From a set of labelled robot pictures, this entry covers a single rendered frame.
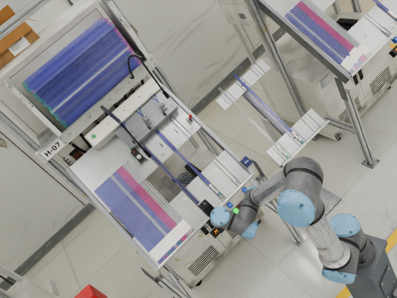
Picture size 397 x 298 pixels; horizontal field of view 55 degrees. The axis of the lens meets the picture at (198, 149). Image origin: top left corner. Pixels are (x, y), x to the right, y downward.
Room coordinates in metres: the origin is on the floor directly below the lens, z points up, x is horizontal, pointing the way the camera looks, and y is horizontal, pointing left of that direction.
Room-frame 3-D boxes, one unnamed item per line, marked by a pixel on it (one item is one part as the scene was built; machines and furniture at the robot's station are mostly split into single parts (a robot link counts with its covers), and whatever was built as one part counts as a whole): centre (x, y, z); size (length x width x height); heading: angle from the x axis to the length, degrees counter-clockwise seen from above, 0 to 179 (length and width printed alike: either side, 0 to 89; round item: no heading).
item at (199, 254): (2.01, 0.31, 0.31); 0.70 x 0.65 x 0.62; 102
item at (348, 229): (0.87, -0.27, 0.72); 0.13 x 0.12 x 0.14; 131
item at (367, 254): (0.88, -0.28, 0.60); 0.15 x 0.15 x 0.10
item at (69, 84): (1.90, 0.23, 1.52); 0.51 x 0.13 x 0.27; 102
